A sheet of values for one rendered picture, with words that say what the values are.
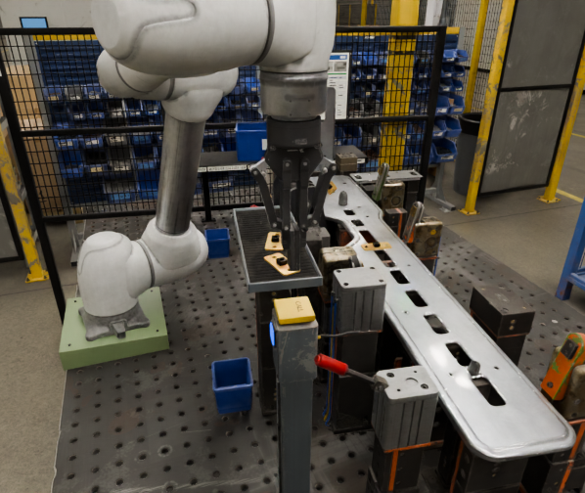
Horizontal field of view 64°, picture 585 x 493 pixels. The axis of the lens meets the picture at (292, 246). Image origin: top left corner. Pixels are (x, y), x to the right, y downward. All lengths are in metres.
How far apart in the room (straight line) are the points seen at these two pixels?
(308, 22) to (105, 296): 1.03
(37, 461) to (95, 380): 0.90
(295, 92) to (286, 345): 0.40
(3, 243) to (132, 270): 2.18
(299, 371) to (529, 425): 0.38
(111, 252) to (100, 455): 0.52
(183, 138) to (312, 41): 0.68
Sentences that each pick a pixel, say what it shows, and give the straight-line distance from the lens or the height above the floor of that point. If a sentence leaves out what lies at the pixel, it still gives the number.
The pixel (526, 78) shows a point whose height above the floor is 1.12.
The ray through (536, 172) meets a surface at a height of 0.29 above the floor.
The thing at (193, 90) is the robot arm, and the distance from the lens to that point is 1.14.
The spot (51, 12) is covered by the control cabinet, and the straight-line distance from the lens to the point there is 7.98.
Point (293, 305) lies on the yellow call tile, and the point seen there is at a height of 1.16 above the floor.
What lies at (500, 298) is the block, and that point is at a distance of 1.14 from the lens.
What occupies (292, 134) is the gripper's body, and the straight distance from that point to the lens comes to 0.63.
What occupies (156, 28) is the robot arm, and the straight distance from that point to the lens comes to 0.50.
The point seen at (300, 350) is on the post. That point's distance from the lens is 0.80.
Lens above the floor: 1.60
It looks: 27 degrees down
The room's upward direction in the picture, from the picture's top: straight up
